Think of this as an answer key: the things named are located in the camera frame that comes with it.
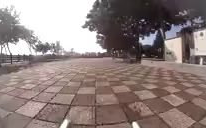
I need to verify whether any checkered paving stone plaza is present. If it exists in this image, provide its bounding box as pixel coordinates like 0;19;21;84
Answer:
0;57;206;128

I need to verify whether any group of dark trees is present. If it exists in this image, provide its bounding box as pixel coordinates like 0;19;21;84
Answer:
81;0;206;64

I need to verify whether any white building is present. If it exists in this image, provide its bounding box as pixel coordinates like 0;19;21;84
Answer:
164;28;206;66

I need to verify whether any grass strip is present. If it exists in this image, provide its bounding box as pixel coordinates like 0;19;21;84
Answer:
0;61;35;78

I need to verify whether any row of trees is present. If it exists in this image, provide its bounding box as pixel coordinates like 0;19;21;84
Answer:
0;4;64;66

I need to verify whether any dark wooden rail fence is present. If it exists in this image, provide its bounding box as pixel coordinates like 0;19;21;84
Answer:
0;53;34;66

